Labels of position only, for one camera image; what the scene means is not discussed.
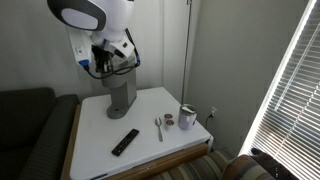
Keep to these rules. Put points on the white window blinds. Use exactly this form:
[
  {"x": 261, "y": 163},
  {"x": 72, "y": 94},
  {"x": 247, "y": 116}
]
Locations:
[{"x": 296, "y": 100}]

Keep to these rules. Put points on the white wall outlet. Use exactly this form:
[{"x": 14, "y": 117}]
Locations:
[{"x": 214, "y": 110}]

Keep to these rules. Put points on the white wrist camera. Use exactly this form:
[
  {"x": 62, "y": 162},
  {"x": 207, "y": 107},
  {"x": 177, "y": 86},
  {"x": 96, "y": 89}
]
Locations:
[{"x": 120, "y": 46}]

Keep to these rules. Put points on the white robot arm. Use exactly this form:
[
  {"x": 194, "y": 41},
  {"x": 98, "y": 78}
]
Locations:
[{"x": 113, "y": 15}]

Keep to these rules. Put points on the black remote control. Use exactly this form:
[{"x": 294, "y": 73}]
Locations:
[{"x": 125, "y": 142}]

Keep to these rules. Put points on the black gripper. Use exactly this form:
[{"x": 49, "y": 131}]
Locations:
[{"x": 100, "y": 55}]

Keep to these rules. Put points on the striped fabric couch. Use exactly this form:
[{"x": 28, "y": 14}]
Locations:
[{"x": 196, "y": 169}]

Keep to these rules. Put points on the striped couch cushion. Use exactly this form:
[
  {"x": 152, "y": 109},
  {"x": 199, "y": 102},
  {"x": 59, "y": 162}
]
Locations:
[{"x": 245, "y": 168}]

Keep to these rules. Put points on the white table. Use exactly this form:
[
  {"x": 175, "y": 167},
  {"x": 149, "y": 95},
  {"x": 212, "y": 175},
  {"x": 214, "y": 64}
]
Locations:
[{"x": 160, "y": 164}]

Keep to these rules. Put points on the thin metal pole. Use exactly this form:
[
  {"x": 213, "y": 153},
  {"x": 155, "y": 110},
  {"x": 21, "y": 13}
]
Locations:
[{"x": 186, "y": 50}]

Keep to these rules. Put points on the gray single-serve coffee machine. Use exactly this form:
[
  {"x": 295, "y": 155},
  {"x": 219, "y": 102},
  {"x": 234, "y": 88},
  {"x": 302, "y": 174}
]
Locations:
[{"x": 123, "y": 93}]

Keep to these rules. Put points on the brown-lid coffee pod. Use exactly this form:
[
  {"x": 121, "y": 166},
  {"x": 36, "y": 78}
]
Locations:
[
  {"x": 168, "y": 116},
  {"x": 170, "y": 124}
]

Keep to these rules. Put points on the metal spoon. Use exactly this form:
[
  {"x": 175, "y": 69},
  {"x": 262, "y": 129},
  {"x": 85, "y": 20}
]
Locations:
[{"x": 158, "y": 122}]

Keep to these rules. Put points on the dark gray fabric couch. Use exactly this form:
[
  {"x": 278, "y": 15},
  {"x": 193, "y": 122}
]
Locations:
[{"x": 26, "y": 126}]

